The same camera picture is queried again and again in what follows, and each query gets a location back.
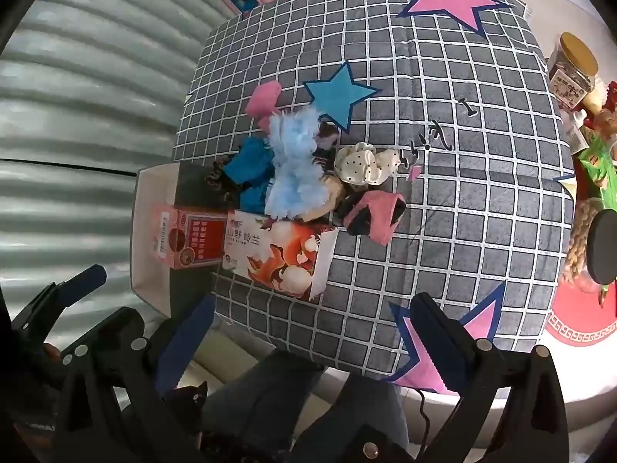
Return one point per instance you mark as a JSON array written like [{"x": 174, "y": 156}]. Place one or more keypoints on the clear jar with gold lid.
[{"x": 571, "y": 77}]

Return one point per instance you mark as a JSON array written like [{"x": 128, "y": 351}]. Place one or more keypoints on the grey checked star blanket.
[{"x": 458, "y": 130}]

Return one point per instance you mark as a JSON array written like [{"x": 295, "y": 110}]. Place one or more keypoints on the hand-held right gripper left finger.
[{"x": 185, "y": 342}]

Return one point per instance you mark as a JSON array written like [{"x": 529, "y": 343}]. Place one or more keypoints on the person's right leg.
[{"x": 371, "y": 410}]

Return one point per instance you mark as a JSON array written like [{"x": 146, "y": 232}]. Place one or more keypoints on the person's left leg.
[{"x": 270, "y": 405}]

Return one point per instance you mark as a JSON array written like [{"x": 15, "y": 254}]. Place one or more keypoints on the person's leg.
[
  {"x": 270, "y": 405},
  {"x": 371, "y": 410}
]

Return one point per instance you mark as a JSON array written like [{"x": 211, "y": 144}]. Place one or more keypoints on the small white bottle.
[{"x": 576, "y": 130}]

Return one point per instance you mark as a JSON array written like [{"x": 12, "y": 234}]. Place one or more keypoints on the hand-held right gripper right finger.
[{"x": 426, "y": 330}]

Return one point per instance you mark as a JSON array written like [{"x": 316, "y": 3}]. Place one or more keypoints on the light blue fluffy cloth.
[{"x": 289, "y": 164}]

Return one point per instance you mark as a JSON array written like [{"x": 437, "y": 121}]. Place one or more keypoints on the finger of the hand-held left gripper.
[{"x": 86, "y": 279}]

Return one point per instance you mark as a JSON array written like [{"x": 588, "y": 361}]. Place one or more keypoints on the leopard print cloth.
[{"x": 219, "y": 181}]

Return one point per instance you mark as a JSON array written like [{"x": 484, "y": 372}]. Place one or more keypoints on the white printed cardboard box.
[{"x": 149, "y": 231}]

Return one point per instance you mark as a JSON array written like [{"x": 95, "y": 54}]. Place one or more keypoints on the pink black cloth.
[{"x": 378, "y": 212}]

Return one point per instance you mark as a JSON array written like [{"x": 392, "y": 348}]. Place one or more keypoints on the brown white knit sock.
[{"x": 328, "y": 134}]

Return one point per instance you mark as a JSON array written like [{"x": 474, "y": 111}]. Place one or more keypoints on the green snack packet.
[{"x": 597, "y": 164}]

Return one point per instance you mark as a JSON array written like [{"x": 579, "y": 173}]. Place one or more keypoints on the pile of snack packets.
[{"x": 605, "y": 101}]

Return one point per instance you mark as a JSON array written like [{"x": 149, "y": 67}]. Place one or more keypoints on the beige fluffy cloth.
[{"x": 330, "y": 193}]

